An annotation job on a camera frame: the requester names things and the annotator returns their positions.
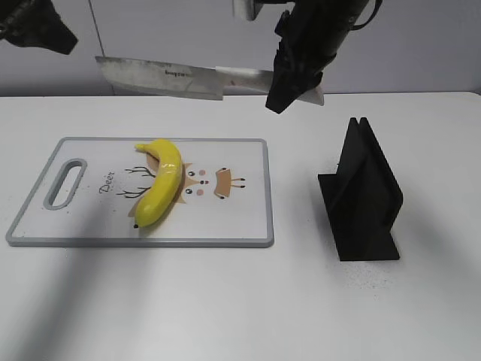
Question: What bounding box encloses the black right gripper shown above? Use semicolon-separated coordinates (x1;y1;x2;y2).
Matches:
265;0;368;114

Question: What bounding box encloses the black knife stand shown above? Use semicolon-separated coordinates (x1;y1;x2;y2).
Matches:
318;117;403;261

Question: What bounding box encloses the grey-rimmed deer cutting board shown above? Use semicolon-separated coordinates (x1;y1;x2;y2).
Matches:
6;137;274;247

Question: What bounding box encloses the yellow plastic banana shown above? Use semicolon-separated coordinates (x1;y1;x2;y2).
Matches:
135;139;183;228

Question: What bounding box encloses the cleaver knife with white handle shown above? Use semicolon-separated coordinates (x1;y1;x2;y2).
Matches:
94;56;325;106

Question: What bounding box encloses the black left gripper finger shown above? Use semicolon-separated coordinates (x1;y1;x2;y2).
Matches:
1;0;78;55

